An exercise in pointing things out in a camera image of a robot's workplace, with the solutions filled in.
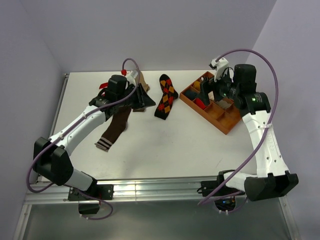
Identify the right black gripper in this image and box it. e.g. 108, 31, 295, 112
197, 67, 240, 106

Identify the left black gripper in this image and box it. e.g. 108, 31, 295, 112
117, 83, 156, 111

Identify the red patterned sock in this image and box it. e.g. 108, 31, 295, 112
194, 98, 207, 110

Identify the navy blue sock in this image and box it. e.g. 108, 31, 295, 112
184, 90, 198, 101

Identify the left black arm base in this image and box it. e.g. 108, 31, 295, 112
67, 184, 114, 220

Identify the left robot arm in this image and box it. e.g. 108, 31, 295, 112
32, 75, 156, 200

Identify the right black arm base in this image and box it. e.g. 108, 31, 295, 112
197, 172, 245, 213

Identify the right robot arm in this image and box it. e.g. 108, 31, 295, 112
200, 61, 299, 204

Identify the grey rolled sock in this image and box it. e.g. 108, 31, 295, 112
215, 99, 233, 110

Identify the tan sock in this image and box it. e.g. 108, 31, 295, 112
133, 71, 150, 112

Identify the mustard rolled sock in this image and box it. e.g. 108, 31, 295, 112
193, 81, 201, 91

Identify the orange compartment tray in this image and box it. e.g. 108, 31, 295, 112
179, 71, 242, 135

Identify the black argyle sock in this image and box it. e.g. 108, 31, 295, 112
154, 74, 179, 120

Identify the brown striped-cuff sock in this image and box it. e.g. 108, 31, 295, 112
95, 106, 131, 152

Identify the red white striped sock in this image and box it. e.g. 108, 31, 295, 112
99, 82, 108, 89

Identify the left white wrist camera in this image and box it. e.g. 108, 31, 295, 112
121, 69, 138, 84

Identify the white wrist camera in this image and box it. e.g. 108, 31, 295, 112
121, 69, 138, 84
209, 57, 229, 82

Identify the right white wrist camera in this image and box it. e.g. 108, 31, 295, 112
209, 57, 229, 82

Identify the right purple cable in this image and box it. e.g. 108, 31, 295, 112
197, 48, 279, 214

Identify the purple cable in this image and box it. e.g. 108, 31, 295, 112
26, 57, 141, 221
197, 48, 279, 214

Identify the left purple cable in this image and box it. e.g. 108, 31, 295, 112
26, 57, 141, 221

